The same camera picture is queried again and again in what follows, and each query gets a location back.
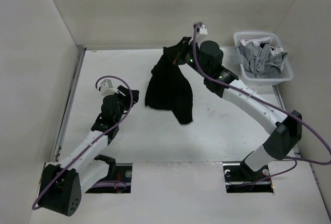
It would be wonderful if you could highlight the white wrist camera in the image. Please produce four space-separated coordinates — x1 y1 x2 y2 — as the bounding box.
194 22 208 36
98 79 116 97

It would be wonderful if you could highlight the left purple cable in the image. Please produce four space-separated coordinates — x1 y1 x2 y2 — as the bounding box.
32 76 134 211

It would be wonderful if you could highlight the purple cable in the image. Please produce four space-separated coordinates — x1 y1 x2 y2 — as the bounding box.
192 22 331 186
32 76 134 211

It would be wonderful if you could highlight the white tank top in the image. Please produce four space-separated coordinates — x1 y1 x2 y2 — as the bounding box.
239 36 284 56

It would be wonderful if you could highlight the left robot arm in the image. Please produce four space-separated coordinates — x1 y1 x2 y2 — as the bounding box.
33 86 139 216

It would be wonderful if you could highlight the white plastic basket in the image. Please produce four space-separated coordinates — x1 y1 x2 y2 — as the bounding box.
233 31 293 85

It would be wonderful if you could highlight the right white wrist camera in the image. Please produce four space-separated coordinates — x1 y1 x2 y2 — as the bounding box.
194 22 208 36

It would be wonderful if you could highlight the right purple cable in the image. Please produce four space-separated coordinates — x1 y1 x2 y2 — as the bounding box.
192 22 331 186

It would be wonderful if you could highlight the grey tank top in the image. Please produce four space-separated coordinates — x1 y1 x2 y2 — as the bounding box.
231 43 288 79

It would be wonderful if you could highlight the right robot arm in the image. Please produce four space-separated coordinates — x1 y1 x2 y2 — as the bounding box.
164 37 302 182

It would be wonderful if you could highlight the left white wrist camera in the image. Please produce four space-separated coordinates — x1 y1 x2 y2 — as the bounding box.
98 79 116 97

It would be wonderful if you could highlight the left metal table rail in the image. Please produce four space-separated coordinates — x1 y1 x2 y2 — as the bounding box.
50 45 86 161

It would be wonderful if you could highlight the black tank top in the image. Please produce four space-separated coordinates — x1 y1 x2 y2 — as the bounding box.
145 47 193 125

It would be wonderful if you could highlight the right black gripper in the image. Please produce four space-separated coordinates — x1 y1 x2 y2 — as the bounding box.
163 37 209 78

